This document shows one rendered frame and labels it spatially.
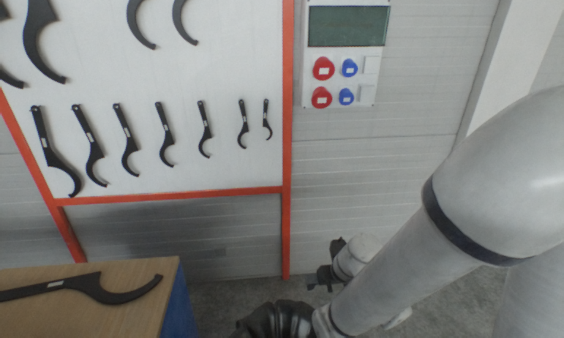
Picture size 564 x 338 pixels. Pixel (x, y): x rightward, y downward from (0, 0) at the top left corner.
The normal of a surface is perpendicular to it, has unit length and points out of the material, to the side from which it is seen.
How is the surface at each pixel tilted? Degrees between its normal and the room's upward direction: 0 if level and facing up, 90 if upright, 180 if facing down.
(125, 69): 90
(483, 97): 90
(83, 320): 0
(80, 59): 90
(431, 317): 0
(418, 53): 90
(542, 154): 58
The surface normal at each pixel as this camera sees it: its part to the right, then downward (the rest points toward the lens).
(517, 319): -0.97, 0.15
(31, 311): 0.00, -0.88
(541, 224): -0.32, 0.54
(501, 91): 0.10, 0.48
